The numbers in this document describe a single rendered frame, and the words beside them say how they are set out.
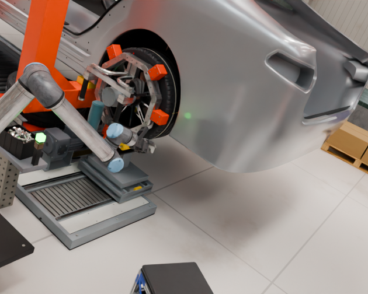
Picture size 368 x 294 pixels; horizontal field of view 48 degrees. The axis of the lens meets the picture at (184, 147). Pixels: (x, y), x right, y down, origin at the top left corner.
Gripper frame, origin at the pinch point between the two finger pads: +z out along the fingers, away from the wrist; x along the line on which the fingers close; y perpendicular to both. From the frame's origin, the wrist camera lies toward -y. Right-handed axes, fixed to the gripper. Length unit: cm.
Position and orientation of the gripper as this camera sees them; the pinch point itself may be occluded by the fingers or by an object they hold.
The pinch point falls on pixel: (155, 146)
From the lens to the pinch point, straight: 257.3
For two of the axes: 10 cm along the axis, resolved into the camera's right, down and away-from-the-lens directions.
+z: 5.8, 3.1, 7.5
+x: 8.0, -0.2, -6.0
